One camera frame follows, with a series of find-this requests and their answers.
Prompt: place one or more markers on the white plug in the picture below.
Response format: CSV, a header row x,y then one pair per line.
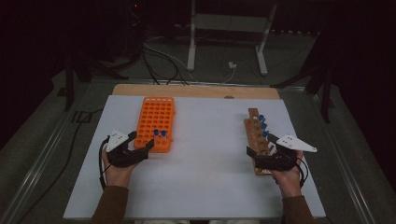
x,y
232,65

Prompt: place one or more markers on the white table sheet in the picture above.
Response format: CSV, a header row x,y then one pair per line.
x,y
202,155

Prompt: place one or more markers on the blue-capped clear test tube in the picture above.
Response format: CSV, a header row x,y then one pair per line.
x,y
261,118
163,133
264,126
265,134
156,132

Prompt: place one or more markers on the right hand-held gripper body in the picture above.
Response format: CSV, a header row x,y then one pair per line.
x,y
292,142

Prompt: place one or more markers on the black tripod stand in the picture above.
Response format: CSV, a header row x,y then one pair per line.
x,y
325,96
69,90

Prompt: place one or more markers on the aluminium floor rail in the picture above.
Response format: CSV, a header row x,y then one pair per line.
x,y
46,149
339,155

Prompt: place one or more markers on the person's left hand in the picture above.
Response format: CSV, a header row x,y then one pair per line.
x,y
116,177

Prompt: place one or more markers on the grey metal stand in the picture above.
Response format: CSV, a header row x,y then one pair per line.
x,y
230,23

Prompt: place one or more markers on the wooden tube rack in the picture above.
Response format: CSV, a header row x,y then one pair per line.
x,y
253,133

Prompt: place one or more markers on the orange plastic tube rack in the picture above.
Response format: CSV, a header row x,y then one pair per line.
x,y
154,115

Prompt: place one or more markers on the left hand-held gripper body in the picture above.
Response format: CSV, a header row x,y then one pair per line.
x,y
115,140

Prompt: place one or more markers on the person's right hand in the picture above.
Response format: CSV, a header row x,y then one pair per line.
x,y
289,183

